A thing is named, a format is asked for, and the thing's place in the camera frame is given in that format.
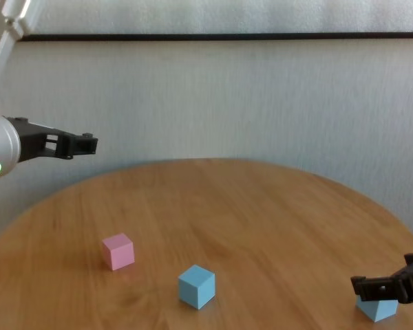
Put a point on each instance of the light blue cube block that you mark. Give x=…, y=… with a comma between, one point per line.
x=196, y=287
x=378, y=311

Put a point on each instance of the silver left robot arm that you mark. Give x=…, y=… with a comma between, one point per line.
x=1, y=144

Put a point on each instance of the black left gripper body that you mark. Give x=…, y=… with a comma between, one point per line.
x=34, y=141

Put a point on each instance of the black horizontal wall rail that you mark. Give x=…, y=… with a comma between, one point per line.
x=206, y=37

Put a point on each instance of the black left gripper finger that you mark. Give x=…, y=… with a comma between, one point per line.
x=84, y=144

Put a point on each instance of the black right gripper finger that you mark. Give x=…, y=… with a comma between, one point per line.
x=375, y=288

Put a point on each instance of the pink cube block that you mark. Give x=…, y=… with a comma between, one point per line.
x=118, y=252

